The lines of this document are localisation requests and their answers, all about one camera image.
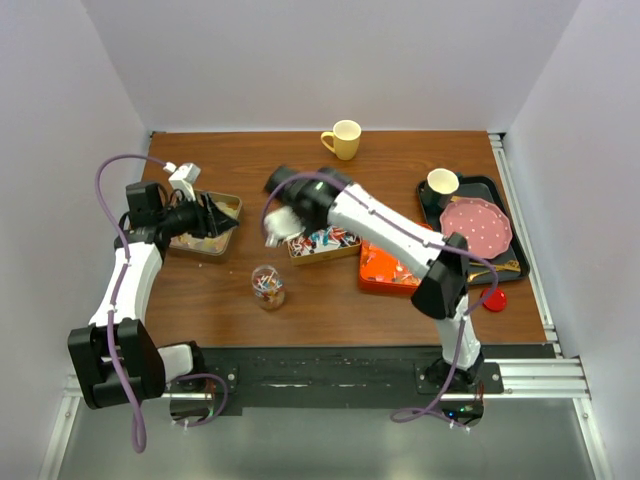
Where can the black serving tray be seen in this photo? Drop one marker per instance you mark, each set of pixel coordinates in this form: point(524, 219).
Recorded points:
point(485, 188)

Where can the yellow mug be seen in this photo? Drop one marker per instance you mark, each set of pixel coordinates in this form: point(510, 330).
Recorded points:
point(343, 140)

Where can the aluminium rail frame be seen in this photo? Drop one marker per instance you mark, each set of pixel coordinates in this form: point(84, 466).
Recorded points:
point(541, 426)

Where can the red jar lid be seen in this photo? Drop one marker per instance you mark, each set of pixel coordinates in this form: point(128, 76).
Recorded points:
point(494, 301)

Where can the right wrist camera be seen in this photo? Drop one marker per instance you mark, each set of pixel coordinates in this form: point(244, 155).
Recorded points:
point(285, 221)

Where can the clear plastic jar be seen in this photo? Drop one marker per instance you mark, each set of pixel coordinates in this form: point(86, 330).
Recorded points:
point(268, 287)

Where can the orange tray of candies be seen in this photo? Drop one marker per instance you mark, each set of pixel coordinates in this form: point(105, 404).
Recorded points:
point(381, 273)

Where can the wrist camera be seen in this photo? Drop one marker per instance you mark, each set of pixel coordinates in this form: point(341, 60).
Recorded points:
point(285, 221)
point(183, 178)

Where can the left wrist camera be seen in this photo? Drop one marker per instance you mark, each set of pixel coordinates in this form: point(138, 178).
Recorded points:
point(183, 178)

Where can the silver tin of gummies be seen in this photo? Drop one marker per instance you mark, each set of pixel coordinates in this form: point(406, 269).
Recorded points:
point(211, 250)

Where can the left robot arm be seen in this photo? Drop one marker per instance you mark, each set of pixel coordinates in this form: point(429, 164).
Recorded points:
point(116, 340)

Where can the dark green cup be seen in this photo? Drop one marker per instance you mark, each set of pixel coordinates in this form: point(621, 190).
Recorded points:
point(441, 184)

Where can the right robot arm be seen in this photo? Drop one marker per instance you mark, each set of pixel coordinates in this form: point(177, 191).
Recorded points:
point(312, 201)

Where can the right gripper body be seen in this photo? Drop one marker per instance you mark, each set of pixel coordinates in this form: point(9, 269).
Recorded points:
point(311, 226)

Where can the gold fork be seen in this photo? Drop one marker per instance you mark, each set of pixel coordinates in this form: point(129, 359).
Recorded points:
point(511, 265)

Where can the pink dotted plate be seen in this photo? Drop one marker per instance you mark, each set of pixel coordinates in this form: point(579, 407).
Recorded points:
point(483, 224)

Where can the metal scoop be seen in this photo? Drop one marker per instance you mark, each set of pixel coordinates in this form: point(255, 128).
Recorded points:
point(274, 239)

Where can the gold spoon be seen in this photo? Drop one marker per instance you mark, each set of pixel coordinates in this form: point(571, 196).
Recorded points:
point(478, 274)

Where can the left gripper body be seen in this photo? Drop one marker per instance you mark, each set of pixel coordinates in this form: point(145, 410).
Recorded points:
point(202, 222)

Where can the gold tin of lollipops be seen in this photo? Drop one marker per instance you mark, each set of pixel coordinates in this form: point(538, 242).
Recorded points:
point(331, 243)

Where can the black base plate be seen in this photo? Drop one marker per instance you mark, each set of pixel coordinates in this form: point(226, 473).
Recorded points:
point(387, 378)

